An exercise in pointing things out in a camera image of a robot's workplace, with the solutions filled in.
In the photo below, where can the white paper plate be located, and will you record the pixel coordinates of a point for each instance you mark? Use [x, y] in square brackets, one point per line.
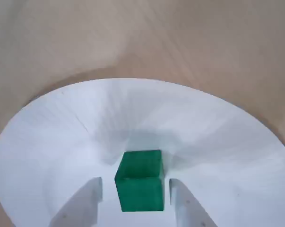
[203, 132]

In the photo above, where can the green cube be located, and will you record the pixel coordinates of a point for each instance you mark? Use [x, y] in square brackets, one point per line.
[140, 189]

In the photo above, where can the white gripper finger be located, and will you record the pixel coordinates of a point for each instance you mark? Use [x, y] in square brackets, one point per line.
[80, 205]
[189, 210]

